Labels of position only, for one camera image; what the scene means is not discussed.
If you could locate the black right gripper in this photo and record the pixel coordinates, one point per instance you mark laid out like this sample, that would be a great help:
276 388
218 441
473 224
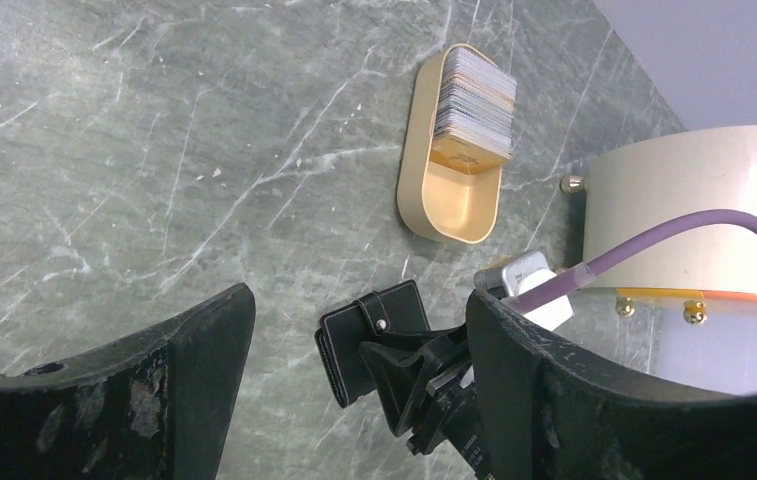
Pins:
435 409

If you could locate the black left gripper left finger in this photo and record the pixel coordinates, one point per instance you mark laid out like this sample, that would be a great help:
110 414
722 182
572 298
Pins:
156 404

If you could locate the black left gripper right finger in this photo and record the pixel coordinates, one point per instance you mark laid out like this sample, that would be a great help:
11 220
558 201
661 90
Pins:
554 410

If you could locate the beige oval card tray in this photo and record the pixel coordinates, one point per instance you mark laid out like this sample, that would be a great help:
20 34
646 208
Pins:
434 201

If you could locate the stack of credit cards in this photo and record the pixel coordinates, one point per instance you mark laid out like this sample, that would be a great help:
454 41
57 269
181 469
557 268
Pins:
475 110

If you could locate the cream cylindrical drawer box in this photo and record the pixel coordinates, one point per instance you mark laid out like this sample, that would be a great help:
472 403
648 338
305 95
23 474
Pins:
706 271

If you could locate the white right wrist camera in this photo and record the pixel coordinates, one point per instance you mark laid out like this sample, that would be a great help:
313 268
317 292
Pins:
518 274

